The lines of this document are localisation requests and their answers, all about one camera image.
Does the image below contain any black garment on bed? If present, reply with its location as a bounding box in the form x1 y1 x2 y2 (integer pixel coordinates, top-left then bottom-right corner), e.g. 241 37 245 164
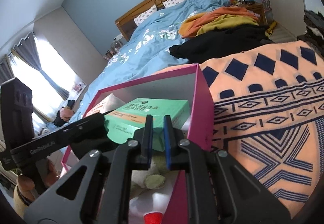
169 24 272 63

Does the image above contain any orange white snack bag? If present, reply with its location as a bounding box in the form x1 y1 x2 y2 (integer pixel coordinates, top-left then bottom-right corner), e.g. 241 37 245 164
83 93 126 118

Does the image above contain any grey curtain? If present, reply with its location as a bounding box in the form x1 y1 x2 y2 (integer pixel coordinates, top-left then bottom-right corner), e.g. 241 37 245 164
0 55 14 84
12 32 69 100

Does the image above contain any orange garment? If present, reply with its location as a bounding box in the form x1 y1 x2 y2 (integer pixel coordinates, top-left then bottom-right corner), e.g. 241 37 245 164
178 6 260 38

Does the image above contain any wooden nightstand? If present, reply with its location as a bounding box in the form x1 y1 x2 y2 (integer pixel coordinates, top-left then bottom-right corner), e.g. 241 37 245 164
240 3 268 26

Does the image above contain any green plush toy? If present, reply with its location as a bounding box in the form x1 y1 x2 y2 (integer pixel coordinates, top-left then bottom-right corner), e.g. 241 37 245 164
130 151 178 199

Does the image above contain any orange patterned blanket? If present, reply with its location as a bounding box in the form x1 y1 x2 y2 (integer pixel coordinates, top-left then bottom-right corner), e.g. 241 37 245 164
200 41 323 216

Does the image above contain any pink storage box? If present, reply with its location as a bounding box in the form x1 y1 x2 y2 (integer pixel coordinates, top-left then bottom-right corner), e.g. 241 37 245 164
60 63 216 224

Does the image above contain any mustard yellow garment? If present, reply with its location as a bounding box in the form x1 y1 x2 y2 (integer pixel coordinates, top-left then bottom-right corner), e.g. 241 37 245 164
196 14 259 36

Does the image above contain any white bottle red cap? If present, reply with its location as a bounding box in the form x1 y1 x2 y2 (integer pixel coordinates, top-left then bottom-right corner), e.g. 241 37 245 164
129 191 171 223

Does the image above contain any green cardboard box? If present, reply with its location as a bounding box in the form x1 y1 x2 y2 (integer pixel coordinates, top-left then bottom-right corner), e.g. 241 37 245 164
104 98 190 152

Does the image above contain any dark clothes pile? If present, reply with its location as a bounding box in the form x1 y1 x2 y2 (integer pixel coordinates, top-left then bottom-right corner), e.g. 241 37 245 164
297 10 324 56

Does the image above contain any blue floral duvet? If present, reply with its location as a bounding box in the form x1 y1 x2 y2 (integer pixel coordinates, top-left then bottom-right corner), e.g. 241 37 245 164
69 0 230 123

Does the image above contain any left patterned pillow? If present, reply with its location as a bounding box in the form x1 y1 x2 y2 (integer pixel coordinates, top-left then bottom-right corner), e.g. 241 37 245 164
134 5 157 26

